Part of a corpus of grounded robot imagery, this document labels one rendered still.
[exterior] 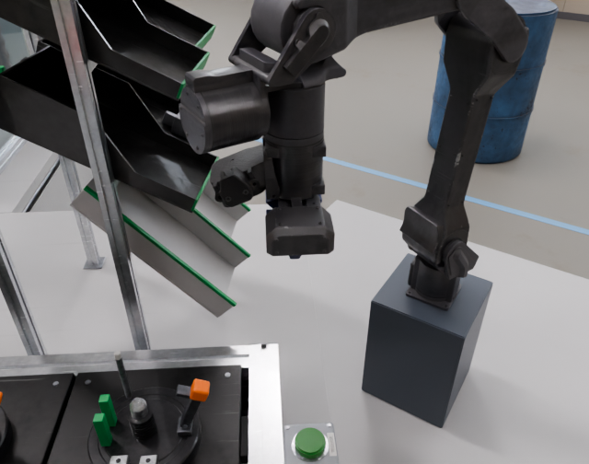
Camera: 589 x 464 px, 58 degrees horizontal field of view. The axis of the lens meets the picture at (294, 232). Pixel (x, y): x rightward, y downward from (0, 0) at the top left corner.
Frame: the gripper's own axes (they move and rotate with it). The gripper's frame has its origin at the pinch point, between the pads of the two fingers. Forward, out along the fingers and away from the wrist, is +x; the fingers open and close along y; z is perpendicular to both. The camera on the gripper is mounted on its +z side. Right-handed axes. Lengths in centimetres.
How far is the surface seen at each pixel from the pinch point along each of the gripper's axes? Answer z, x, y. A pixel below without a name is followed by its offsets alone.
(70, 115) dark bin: 27.1, -6.9, -17.6
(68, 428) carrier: 30.1, 28.4, 2.6
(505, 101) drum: -141, 84, -249
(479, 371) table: -33, 40, -13
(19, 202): 67, 40, -75
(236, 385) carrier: 8.2, 28.4, -3.1
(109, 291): 36, 39, -38
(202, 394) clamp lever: 11.4, 18.7, 6.0
